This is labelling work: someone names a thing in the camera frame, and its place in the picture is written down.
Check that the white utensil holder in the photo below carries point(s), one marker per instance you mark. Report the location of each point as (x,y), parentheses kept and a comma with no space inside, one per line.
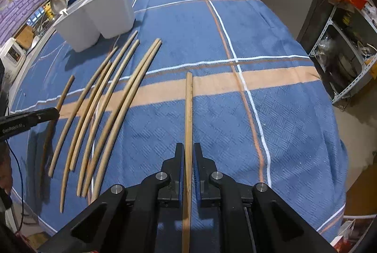
(112,14)

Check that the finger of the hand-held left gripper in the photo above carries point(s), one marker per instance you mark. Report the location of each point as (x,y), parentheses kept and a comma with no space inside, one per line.
(44,114)

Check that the blue plaid blanket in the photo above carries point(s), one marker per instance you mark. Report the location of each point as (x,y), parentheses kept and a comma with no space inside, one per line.
(206,35)

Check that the printed bamboo chopstick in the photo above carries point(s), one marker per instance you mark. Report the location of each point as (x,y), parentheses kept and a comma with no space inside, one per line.
(188,111)

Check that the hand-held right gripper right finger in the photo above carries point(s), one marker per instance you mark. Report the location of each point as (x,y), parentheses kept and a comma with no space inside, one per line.
(198,164)

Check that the person's left hand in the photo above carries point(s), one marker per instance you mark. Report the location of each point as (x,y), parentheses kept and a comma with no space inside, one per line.
(5,170)

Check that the wooden cutting board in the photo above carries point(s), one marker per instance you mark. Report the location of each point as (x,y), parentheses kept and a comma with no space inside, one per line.
(25,35)

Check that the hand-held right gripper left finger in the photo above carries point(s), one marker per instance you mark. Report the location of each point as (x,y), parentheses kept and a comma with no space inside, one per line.
(179,164)

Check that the yellow bottle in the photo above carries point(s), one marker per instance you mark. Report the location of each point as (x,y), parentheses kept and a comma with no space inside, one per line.
(48,12)

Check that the metal storage shelf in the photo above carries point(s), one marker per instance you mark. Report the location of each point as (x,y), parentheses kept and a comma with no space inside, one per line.
(335,64)

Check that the white rice cooker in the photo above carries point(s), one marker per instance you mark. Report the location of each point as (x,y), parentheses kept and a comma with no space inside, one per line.
(11,51)

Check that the bunch of wooden chopsticks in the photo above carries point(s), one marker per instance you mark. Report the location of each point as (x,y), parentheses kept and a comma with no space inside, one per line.
(154,49)

